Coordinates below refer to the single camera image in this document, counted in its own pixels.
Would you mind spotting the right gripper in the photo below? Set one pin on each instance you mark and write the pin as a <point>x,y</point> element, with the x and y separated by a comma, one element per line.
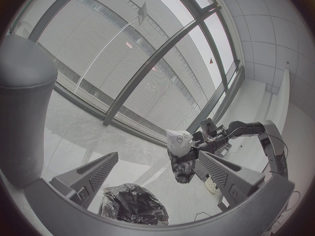
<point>206,147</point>

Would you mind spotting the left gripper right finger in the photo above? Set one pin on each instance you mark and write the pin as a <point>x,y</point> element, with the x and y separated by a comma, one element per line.
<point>236,183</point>

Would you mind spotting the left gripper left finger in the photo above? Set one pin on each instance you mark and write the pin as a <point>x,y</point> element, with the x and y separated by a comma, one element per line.
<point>81,181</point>

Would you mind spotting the black plastic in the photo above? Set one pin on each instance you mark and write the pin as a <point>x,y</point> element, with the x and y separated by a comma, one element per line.
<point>183,171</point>

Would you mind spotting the white printed plastic wrapper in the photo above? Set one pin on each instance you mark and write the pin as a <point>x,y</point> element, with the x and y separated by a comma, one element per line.
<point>178,144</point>

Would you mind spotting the black plastic bag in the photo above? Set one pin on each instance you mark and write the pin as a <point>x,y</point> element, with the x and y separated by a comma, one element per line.
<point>133,205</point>

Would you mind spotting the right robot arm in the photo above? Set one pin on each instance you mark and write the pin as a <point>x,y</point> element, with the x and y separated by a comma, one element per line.
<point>270,136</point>

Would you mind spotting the white perforated basket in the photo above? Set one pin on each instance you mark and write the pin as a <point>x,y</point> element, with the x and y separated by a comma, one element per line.
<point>212,185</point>

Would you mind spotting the window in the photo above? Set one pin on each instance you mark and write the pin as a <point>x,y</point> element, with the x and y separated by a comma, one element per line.
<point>137,82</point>

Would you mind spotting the dark grey round chair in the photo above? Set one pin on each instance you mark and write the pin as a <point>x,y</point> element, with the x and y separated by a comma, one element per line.
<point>22,107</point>

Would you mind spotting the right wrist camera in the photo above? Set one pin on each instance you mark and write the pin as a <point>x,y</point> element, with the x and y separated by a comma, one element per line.
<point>198,136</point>

